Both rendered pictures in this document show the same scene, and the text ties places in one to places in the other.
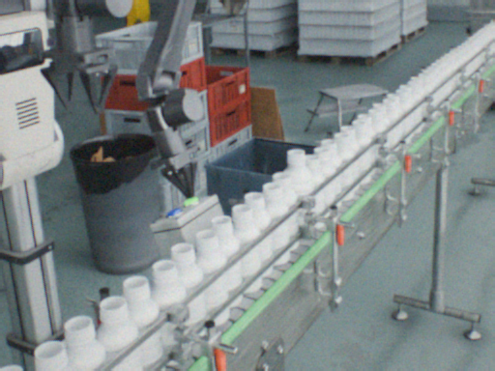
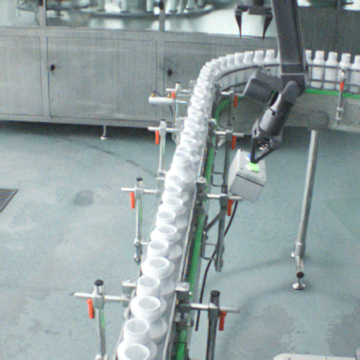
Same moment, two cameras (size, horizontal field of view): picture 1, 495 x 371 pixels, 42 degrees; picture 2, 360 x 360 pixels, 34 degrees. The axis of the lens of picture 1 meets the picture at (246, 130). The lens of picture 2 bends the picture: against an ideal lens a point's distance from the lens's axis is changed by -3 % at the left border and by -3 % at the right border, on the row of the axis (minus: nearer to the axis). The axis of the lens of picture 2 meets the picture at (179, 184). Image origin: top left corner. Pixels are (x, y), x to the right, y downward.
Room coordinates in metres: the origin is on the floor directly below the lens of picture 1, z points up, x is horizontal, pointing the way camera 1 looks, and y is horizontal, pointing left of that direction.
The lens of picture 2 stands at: (2.42, -0.68, 1.71)
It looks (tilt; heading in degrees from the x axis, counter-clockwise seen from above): 25 degrees down; 153
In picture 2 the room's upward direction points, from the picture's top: 2 degrees clockwise
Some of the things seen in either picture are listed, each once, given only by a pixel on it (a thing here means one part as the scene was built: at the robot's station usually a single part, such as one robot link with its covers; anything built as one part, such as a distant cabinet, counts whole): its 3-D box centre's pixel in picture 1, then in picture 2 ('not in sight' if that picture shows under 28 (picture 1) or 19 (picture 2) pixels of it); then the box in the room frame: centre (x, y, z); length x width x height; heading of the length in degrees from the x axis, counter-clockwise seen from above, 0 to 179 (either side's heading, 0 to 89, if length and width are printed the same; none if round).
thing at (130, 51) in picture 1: (152, 46); not in sight; (3.92, 0.56, 1.00); 0.61 x 0.41 x 0.22; 156
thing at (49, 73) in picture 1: (72, 82); (259, 22); (1.00, 0.27, 1.44); 0.07 x 0.07 x 0.09; 58
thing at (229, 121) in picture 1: (209, 118); not in sight; (4.57, 0.28, 0.33); 0.61 x 0.41 x 0.22; 151
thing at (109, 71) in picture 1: (89, 83); (246, 22); (0.98, 0.24, 1.44); 0.07 x 0.07 x 0.09; 58
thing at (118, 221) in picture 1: (121, 204); not in sight; (3.08, 0.67, 0.32); 0.45 x 0.45 x 0.64
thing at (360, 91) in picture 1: (345, 112); not in sight; (4.98, -0.81, 0.21); 0.61 x 0.47 x 0.41; 22
